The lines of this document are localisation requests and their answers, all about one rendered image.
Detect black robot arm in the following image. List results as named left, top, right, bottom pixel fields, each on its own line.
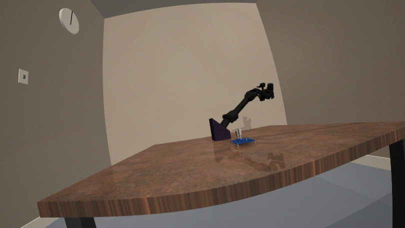
left=220, top=83, right=274, bottom=128

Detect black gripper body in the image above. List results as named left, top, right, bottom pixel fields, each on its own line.
left=259, top=82, right=266, bottom=101

